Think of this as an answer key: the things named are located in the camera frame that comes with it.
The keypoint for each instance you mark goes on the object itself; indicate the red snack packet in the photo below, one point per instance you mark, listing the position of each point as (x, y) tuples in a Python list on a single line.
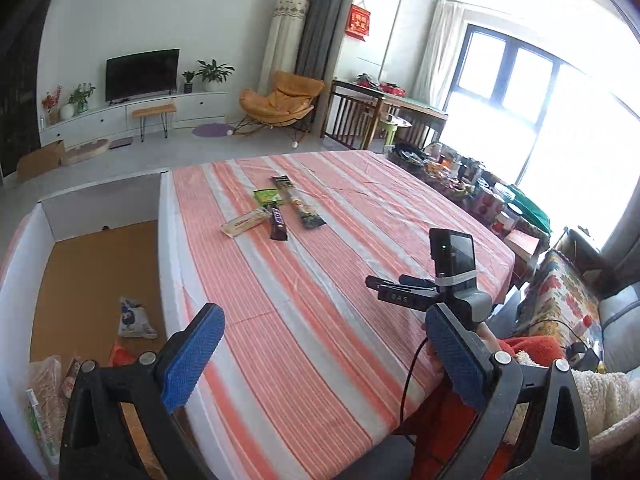
[(120, 356)]

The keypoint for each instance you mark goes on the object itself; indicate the black framed window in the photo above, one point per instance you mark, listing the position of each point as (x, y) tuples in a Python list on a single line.
[(510, 67)]

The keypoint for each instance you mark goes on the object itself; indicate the grey floor scale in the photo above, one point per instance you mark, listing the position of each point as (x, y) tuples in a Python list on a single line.
[(120, 142)]

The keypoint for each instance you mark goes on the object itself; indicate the red flowers in vase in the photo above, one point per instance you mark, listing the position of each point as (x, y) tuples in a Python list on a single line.
[(51, 102)]

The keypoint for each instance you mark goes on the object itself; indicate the brown chocolate bar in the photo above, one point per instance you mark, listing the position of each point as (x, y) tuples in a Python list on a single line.
[(278, 225)]

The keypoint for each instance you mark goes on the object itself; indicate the green cloth bag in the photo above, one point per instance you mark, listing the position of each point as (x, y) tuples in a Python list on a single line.
[(532, 210)]

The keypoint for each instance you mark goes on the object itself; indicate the cream snack bar packet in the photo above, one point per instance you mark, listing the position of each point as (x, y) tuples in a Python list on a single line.
[(245, 222)]

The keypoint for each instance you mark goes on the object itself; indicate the purple round mat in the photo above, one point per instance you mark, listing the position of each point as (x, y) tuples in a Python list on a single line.
[(210, 130)]

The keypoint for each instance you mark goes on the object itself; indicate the round wooden cat scratcher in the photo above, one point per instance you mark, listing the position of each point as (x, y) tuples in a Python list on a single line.
[(85, 151)]

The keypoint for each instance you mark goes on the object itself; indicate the green plant in glass vase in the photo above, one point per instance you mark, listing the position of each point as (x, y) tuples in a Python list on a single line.
[(81, 96)]

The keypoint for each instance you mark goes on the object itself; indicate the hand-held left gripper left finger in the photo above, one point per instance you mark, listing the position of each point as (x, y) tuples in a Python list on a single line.
[(192, 355)]

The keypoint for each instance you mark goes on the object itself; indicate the floral blanket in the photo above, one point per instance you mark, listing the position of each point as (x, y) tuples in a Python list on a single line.
[(565, 300)]

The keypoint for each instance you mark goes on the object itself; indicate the round white vase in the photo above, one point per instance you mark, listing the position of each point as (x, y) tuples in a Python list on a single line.
[(67, 111)]

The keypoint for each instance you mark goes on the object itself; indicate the orange lounge chair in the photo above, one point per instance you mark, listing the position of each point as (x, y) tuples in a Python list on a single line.
[(277, 97)]

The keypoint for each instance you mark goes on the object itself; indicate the white storage box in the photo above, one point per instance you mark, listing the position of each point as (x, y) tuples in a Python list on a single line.
[(100, 205)]

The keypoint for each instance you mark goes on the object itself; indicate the white television cabinet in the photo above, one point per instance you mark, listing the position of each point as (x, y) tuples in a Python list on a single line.
[(200, 107)]

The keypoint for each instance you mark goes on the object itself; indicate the wooden slatted table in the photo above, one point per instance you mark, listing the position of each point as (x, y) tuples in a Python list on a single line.
[(355, 86)]

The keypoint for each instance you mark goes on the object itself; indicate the clear packet of yellow snacks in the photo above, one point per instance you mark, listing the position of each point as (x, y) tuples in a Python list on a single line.
[(45, 385)]

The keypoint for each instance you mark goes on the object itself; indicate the white fleece cloth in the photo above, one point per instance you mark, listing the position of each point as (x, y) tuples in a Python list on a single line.
[(610, 400)]

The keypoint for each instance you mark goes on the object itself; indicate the wooden bench with black legs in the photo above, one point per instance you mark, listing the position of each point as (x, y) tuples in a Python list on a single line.
[(154, 110)]

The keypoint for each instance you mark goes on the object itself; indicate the red wall hanging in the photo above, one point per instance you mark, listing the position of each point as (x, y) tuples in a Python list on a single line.
[(358, 21)]

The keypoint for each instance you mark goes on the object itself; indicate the brown flat box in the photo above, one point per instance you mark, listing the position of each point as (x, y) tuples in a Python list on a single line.
[(522, 245)]

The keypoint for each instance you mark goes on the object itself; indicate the white curtain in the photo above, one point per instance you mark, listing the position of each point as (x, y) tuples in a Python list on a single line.
[(440, 50)]

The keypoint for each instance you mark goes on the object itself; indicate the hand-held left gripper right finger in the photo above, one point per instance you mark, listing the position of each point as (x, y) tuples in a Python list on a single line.
[(457, 360)]

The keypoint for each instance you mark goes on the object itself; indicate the covered standing air conditioner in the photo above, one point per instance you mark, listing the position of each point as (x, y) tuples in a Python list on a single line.
[(285, 40)]

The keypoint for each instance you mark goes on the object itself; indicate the grey sofa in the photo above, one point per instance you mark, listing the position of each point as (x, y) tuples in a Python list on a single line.
[(622, 325)]

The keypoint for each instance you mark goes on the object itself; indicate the group of glass jars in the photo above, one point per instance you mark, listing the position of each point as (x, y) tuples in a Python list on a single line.
[(495, 207)]

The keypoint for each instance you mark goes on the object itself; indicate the green stool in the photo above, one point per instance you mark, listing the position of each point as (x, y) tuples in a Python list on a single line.
[(391, 127)]

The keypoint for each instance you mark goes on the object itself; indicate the black bag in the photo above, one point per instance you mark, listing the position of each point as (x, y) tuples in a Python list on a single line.
[(582, 255)]

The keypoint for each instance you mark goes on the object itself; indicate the long black snack packet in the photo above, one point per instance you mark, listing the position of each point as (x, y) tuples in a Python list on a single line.
[(300, 205)]

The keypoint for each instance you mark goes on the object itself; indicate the person's right hand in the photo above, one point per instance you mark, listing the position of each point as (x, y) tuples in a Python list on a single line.
[(487, 341)]

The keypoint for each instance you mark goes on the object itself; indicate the large potted green plant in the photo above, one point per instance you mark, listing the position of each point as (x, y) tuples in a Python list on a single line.
[(212, 72)]

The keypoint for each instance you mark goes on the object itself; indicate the black power adapter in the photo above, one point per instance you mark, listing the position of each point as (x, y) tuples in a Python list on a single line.
[(584, 357)]

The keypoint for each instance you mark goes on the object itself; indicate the white triangular snack packet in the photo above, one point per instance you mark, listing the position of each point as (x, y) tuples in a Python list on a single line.
[(134, 320)]

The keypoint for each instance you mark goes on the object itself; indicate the black flat television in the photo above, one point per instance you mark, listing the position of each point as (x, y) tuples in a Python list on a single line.
[(142, 75)]

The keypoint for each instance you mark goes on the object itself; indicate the small potted green plant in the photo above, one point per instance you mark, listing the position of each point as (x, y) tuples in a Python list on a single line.
[(188, 81)]

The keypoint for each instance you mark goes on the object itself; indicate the grey curtain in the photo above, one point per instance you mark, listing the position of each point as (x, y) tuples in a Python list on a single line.
[(322, 20)]

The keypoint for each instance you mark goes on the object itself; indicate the person's red clothing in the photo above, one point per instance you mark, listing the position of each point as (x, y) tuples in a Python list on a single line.
[(450, 435)]

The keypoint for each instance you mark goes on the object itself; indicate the cardboard box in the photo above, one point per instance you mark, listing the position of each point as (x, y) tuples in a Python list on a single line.
[(40, 160)]

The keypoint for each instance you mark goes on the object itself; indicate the green striped snack packet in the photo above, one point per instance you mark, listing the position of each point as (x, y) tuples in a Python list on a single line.
[(42, 435)]

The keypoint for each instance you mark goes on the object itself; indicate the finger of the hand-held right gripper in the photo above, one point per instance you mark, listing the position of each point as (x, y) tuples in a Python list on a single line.
[(416, 281), (400, 297)]

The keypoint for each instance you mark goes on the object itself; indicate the black snack tray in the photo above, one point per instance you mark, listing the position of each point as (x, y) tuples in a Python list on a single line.
[(407, 155)]

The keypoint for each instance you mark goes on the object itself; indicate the striped orange tablecloth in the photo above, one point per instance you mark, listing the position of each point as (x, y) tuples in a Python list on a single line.
[(325, 310)]

